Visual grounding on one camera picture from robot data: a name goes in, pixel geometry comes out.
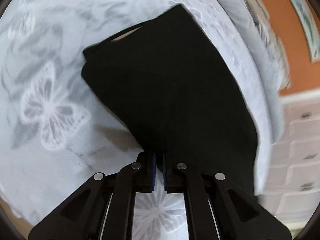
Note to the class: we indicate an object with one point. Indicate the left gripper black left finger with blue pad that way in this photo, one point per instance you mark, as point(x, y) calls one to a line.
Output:
point(103, 206)

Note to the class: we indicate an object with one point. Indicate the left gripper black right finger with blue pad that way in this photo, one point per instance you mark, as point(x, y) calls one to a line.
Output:
point(216, 208)

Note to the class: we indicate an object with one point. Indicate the black pants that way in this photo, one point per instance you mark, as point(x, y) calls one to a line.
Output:
point(169, 85)

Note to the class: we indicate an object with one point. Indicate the butterfly print bedspread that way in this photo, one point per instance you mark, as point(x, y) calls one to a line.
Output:
point(54, 132)

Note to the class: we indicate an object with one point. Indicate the grey folded duvet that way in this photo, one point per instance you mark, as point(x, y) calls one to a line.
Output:
point(252, 20)

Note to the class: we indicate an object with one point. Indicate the framed wall picture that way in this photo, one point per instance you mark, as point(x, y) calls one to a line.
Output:
point(310, 28)

